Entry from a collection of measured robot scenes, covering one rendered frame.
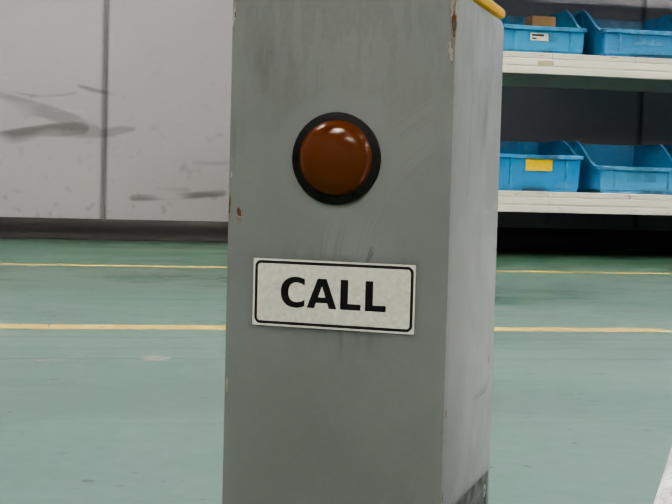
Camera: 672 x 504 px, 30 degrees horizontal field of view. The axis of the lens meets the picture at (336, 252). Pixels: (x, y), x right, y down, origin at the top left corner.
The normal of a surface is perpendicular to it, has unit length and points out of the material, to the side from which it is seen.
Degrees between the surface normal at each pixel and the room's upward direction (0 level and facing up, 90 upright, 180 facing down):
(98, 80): 90
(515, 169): 94
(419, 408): 90
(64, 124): 90
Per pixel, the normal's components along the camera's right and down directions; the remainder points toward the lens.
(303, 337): -0.32, 0.04
